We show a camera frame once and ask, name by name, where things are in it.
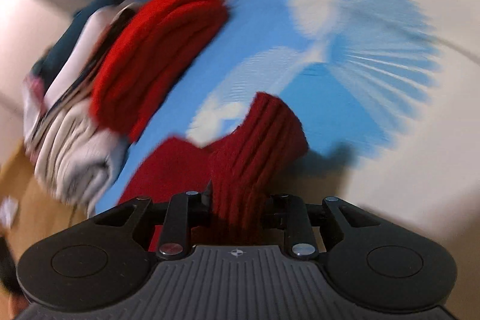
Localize dark red knit sweater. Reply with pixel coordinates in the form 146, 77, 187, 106
120, 93, 308, 245

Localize folded white pink clothes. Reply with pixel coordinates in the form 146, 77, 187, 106
22, 3, 140, 155

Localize folded beige blanket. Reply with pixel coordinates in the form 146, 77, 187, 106
34, 99, 129, 216

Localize crumpled white paper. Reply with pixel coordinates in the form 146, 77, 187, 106
0, 196, 19, 229

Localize blue and white bedsheet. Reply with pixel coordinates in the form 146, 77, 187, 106
97, 0, 479, 319

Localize folded bright red sweater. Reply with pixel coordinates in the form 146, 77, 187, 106
89, 0, 229, 142

